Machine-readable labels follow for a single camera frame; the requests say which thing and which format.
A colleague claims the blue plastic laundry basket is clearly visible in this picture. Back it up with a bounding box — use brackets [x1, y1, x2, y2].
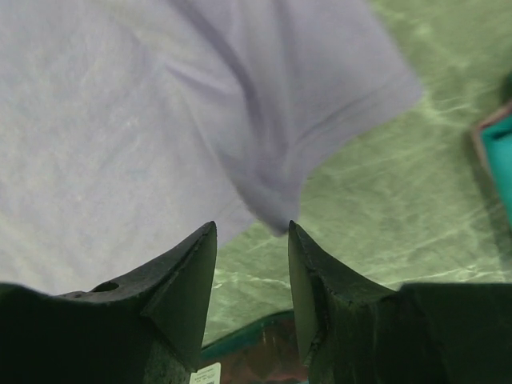
[190, 310, 308, 384]

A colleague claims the purple t-shirt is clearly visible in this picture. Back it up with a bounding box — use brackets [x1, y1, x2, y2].
[1, 1, 422, 294]

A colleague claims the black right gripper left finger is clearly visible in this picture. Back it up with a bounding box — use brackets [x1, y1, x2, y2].
[1, 222, 217, 383]

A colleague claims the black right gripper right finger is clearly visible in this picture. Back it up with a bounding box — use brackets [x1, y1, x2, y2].
[288, 223, 511, 383]

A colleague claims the folded teal t-shirt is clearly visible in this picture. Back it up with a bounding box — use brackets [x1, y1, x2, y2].
[482, 116, 512, 227]

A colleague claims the folded pink t-shirt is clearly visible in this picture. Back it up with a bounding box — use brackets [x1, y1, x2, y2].
[470, 101, 511, 181]

